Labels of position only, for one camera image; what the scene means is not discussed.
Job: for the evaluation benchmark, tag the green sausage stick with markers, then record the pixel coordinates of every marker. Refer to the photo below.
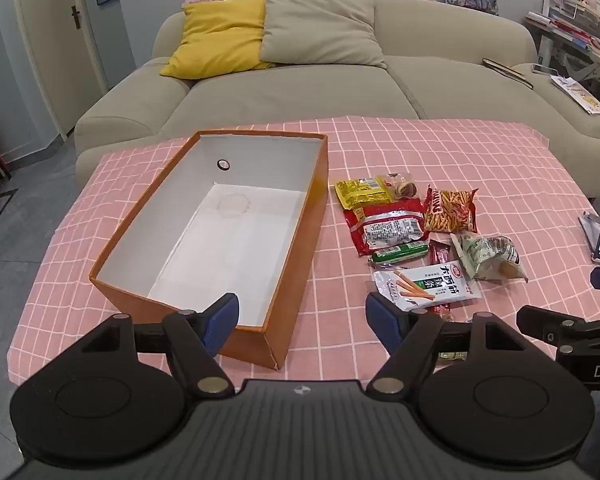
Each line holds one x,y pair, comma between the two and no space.
400,254

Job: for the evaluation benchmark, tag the pile of books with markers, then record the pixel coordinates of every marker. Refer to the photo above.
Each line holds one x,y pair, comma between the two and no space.
570,30

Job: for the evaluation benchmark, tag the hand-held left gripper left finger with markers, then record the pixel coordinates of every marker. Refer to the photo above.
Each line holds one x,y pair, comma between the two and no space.
222,325

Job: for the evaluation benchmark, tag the white breadstick packet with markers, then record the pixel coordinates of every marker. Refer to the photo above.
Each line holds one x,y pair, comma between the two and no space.
430,285

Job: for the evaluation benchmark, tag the cluttered side shelf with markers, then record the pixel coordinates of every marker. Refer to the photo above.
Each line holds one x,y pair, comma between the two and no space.
575,57

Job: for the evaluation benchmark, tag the beige pillow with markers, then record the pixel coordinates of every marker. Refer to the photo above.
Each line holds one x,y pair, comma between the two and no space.
320,25

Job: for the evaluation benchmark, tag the white smartphone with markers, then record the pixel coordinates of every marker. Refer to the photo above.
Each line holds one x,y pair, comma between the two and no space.
545,69

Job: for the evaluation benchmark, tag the beige sofa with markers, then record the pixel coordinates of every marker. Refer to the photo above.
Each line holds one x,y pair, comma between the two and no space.
300,95

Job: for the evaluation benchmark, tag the black notebook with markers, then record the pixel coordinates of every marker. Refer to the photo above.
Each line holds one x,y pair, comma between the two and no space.
507,71

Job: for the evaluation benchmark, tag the red snack packet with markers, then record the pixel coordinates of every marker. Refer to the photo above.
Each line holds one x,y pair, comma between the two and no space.
380,230

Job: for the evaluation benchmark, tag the yellow pillow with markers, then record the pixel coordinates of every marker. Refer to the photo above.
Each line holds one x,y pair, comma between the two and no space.
215,35

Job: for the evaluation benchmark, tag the orange cardboard box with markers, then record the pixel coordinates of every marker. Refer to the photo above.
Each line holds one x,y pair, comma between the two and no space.
240,245

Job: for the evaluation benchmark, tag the pink checked tablecloth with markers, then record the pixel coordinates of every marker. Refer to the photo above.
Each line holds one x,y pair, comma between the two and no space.
480,160

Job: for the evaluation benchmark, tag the green white packet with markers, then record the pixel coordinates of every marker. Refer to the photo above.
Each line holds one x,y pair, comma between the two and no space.
485,260

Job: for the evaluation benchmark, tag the orange stick snack packet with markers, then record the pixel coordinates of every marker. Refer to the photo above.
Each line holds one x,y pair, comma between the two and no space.
450,210

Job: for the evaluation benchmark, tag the yellow snack packet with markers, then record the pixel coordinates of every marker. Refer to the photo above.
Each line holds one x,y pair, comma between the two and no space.
360,191

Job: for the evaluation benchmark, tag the magazine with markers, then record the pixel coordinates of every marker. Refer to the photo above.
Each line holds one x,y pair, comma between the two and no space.
580,94

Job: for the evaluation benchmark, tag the cream door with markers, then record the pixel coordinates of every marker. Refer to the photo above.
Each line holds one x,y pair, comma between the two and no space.
45,35

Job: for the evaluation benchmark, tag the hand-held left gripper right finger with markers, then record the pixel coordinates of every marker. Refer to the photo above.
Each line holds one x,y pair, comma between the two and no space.
382,322

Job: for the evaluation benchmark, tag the clear phone stand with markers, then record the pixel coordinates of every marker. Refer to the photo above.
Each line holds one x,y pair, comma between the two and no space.
591,232

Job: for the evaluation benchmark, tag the clear packet of brown buns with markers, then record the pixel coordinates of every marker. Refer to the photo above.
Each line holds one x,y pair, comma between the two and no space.
402,189

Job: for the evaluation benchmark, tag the dark red snack bar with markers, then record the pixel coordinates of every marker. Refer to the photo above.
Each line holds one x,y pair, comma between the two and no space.
440,255

